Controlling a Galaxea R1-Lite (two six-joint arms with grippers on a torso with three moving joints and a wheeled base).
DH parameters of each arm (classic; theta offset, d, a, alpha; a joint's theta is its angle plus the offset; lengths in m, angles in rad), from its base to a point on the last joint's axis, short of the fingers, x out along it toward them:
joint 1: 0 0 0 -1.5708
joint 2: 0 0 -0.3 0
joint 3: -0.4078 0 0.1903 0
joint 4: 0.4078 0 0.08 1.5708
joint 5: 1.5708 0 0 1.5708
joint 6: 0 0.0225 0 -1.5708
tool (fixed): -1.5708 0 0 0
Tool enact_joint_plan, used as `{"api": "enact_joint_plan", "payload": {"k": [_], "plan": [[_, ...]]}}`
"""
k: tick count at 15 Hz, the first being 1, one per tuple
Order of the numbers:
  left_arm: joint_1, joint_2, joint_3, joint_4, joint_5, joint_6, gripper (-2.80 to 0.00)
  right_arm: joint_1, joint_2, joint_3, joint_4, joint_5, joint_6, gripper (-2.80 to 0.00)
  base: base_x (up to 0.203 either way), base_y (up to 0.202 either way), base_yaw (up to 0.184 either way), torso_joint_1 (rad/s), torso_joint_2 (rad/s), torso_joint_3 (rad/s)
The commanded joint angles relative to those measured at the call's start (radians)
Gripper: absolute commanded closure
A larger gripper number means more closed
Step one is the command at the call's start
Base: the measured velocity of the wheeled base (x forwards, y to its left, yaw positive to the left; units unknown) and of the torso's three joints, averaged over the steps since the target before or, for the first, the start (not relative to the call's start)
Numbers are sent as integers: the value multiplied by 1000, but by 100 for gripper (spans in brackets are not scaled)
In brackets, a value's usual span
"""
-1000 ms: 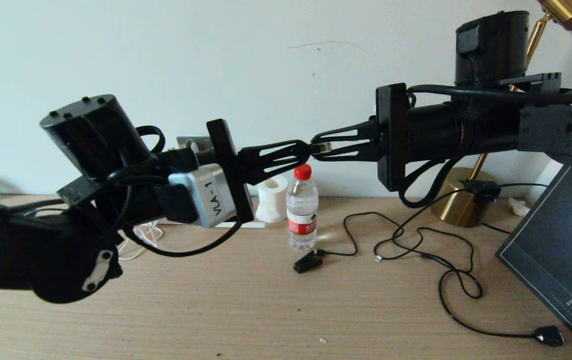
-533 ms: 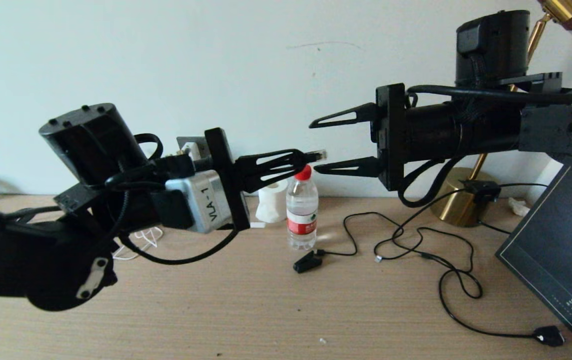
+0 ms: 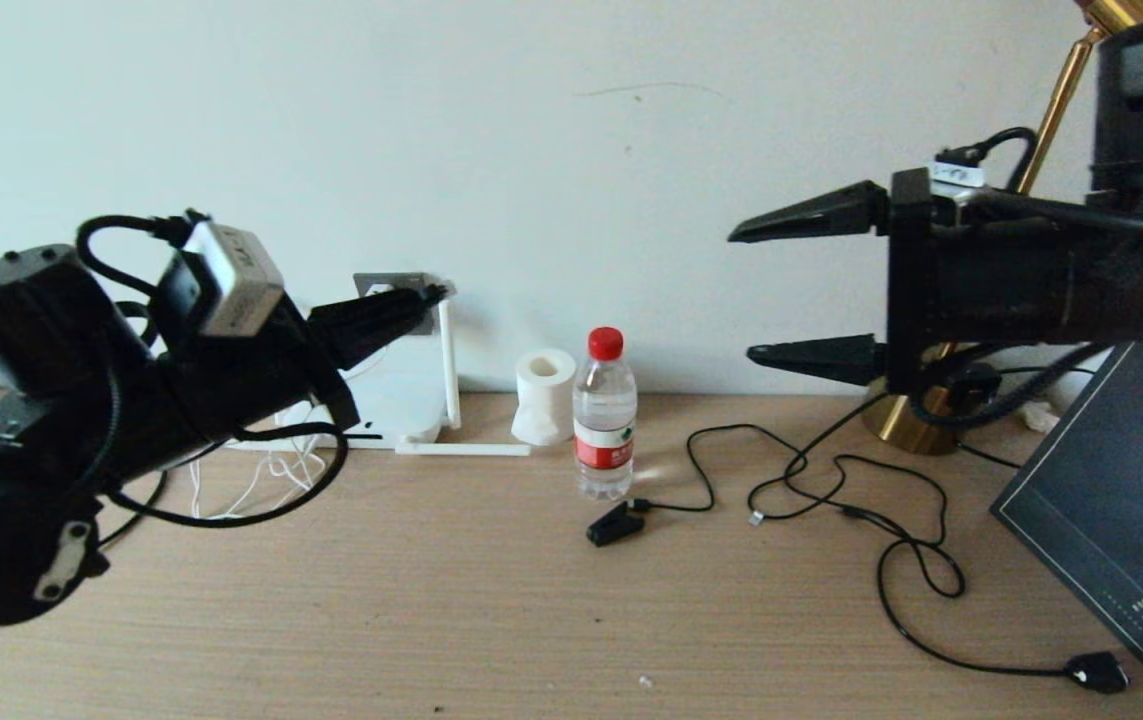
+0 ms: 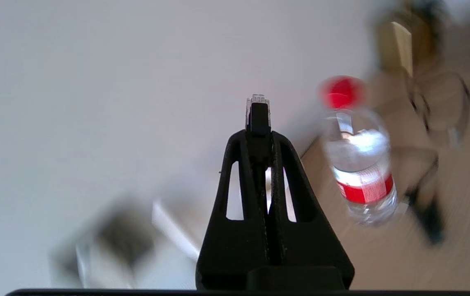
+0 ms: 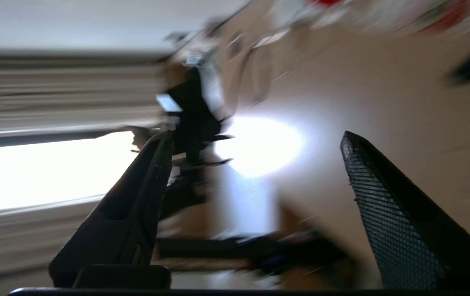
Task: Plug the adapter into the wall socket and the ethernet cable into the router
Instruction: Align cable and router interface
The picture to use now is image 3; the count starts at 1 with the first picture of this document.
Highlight black ethernet cable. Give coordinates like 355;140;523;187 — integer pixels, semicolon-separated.
96;283;454;549

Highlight white router with antennas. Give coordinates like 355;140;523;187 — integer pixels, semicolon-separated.
226;298;532;459

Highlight brass desk lamp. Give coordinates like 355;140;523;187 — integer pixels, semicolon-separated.
861;0;1143;457

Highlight white toilet paper roll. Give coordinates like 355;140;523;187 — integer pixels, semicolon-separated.
511;348;577;447

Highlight clear water bottle red cap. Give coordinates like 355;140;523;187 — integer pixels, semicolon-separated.
572;327;637;502

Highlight small black charging dock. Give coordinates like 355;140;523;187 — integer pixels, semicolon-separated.
586;502;644;547

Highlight grey wall socket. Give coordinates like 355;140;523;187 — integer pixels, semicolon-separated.
353;272;437;337

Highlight thin white adapter cable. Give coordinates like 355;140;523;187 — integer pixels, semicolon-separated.
189;400;332;521

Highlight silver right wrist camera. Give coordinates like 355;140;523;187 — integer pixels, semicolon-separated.
934;160;989;206

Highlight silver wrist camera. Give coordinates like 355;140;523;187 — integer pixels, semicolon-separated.
151;220;285;339
934;160;989;206

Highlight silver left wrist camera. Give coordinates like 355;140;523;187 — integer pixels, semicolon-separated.
151;220;285;339

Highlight black inline switch box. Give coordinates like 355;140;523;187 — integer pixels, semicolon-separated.
931;362;1000;411

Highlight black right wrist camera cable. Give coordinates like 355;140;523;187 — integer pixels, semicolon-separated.
911;127;1143;431

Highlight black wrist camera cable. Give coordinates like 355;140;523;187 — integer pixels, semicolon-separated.
76;212;349;528
911;127;1143;431

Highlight thin black lamp cable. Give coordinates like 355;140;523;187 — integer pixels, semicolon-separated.
953;440;1020;471

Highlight black left wrist camera cable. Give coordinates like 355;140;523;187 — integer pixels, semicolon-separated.
76;212;349;528

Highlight thin black dock cable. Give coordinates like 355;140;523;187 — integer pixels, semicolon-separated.
628;425;948;549

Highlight black cable with clip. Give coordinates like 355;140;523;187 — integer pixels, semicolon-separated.
746;390;1130;695

